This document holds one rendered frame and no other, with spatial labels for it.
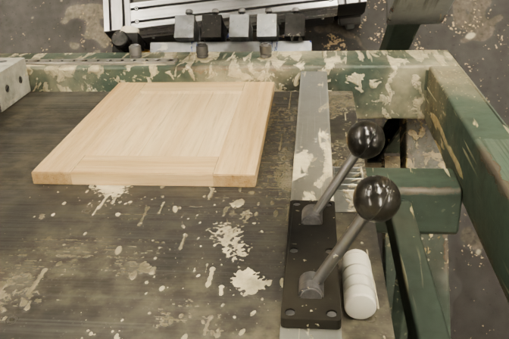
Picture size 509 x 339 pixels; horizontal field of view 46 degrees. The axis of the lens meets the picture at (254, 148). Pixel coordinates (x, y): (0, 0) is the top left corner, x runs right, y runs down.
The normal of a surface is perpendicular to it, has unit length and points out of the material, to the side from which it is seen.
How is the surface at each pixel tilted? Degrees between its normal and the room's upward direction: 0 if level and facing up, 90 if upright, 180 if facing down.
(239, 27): 0
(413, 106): 34
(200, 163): 56
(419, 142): 0
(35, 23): 0
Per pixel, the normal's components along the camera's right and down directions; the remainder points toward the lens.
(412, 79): -0.10, 0.41
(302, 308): -0.04, -0.91
